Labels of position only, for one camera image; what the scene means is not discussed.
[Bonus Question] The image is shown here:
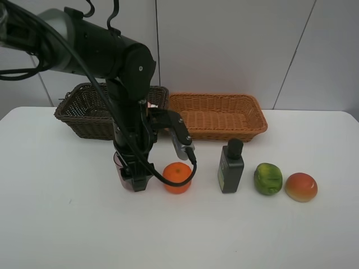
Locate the black bottle green label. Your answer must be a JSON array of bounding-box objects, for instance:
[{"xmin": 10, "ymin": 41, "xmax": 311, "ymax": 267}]
[{"xmin": 218, "ymin": 138, "xmax": 245, "ymax": 194}]

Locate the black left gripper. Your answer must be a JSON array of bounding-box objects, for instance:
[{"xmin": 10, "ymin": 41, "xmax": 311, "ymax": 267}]
[{"xmin": 113, "ymin": 141, "xmax": 153, "ymax": 192}]

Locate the orange tangerine fruit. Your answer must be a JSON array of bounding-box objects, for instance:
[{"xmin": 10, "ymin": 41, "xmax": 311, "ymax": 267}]
[{"xmin": 163, "ymin": 162, "xmax": 192, "ymax": 194}]

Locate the dark brown wicker basket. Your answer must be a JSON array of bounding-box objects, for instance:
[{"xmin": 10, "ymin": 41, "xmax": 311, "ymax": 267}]
[{"xmin": 54, "ymin": 83, "xmax": 169, "ymax": 140}]

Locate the green fruit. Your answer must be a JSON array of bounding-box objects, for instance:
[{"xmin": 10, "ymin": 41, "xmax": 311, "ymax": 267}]
[{"xmin": 254, "ymin": 163, "xmax": 283, "ymax": 196}]

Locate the translucent purple plastic cup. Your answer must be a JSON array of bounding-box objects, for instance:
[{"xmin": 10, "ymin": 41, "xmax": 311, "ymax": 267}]
[{"xmin": 113, "ymin": 151, "xmax": 136, "ymax": 192}]

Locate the light orange wicker basket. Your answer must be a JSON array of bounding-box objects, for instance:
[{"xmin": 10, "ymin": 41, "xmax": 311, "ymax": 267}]
[{"xmin": 169, "ymin": 92, "xmax": 268, "ymax": 142}]

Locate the black camera cable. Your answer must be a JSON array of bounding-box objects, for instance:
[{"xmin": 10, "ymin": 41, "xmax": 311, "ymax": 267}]
[{"xmin": 0, "ymin": 0, "xmax": 198, "ymax": 187}]

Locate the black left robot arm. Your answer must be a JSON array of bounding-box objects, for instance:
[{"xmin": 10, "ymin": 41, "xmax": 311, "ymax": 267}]
[{"xmin": 1, "ymin": 1, "xmax": 156, "ymax": 192}]

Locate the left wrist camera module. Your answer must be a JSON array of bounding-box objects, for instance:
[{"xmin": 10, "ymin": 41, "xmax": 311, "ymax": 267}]
[{"xmin": 148, "ymin": 108, "xmax": 196, "ymax": 164}]

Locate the red yellow mango fruit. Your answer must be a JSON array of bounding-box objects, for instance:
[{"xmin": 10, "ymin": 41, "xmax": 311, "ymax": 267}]
[{"xmin": 285, "ymin": 173, "xmax": 318, "ymax": 202}]

